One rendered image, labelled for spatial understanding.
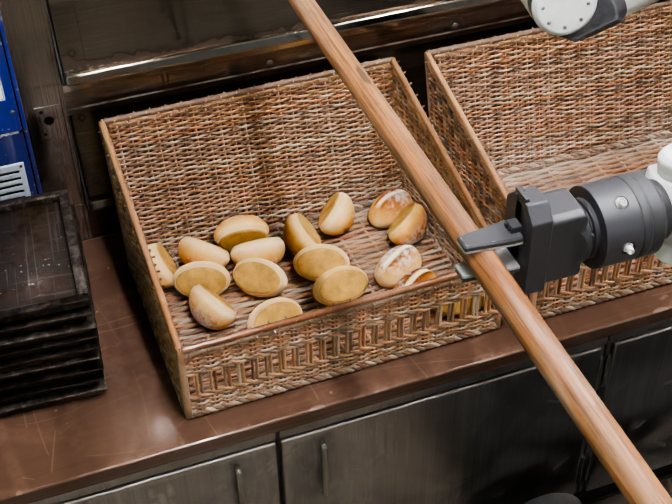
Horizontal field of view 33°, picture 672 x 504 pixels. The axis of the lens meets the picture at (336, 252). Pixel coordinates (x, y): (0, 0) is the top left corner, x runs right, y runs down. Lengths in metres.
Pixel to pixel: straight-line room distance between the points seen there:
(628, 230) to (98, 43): 1.06
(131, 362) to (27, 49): 0.54
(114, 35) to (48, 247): 0.37
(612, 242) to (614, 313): 0.85
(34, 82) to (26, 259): 0.32
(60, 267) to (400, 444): 0.64
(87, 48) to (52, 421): 0.61
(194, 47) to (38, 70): 0.26
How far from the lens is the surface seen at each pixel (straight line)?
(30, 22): 1.92
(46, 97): 1.99
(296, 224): 2.02
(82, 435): 1.82
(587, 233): 1.15
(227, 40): 1.97
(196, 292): 1.91
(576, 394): 1.00
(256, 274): 1.95
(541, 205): 1.11
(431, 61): 2.10
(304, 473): 1.92
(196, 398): 1.78
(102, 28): 1.93
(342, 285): 1.92
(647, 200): 1.17
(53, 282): 1.78
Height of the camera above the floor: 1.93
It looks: 41 degrees down
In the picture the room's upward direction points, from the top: 1 degrees counter-clockwise
